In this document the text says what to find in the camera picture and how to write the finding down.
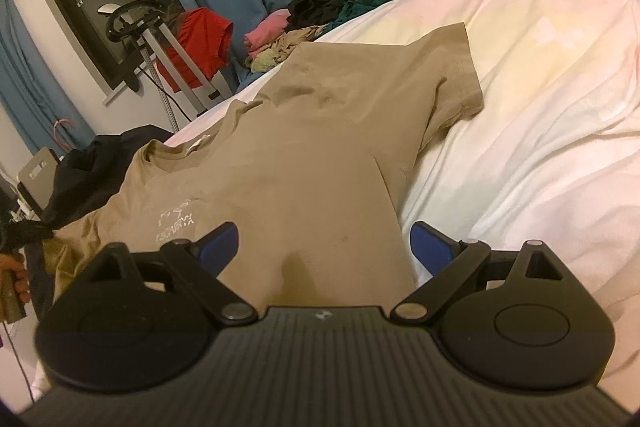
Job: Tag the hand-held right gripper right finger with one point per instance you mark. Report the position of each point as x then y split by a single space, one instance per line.
429 249

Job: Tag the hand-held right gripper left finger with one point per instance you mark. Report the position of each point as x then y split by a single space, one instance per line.
220 246

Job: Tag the tan t-shirt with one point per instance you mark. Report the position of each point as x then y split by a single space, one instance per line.
280 167

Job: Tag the red clothes hanger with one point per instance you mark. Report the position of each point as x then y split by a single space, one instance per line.
64 129

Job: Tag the person's left hand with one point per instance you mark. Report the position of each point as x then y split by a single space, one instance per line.
17 279

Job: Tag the dark navy jacket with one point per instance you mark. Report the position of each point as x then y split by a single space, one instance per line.
95 172

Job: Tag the white bed blanket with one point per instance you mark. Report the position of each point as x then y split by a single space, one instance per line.
550 107

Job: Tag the yellow-green garment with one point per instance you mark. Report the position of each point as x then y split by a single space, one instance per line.
264 63

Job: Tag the silver garment steamer stand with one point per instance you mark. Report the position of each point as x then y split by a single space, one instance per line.
165 57

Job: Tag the grey box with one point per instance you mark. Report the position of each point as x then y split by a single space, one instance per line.
36 174

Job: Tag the red garment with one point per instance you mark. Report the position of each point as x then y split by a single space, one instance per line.
200 42

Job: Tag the pink garment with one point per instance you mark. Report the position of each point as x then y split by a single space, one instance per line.
267 32

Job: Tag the beige crumpled garment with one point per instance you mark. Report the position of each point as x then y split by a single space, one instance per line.
295 38

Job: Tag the blue curtain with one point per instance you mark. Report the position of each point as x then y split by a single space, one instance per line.
30 72

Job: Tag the black crumpled garment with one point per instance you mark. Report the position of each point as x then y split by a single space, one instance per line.
320 4

